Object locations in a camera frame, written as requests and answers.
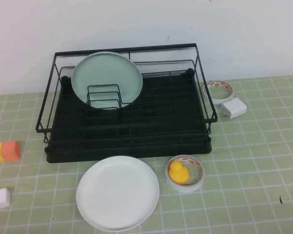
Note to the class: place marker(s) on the white plate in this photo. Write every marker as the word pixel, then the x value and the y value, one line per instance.
pixel 117 192

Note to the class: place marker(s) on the pale green plate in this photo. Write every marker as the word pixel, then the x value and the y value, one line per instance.
pixel 105 73

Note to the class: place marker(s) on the yellow rubber duck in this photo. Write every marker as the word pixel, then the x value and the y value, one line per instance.
pixel 178 174

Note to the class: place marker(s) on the white tape roll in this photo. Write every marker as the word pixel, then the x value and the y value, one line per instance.
pixel 185 188
pixel 217 101

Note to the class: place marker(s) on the white charger adapter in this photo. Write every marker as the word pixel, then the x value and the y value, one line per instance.
pixel 234 108

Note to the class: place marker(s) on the green checked tablecloth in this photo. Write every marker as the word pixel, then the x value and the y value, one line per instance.
pixel 234 170

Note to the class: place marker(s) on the orange block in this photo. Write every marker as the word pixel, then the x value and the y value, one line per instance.
pixel 11 151

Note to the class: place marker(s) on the white cube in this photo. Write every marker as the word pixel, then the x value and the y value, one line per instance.
pixel 0 198

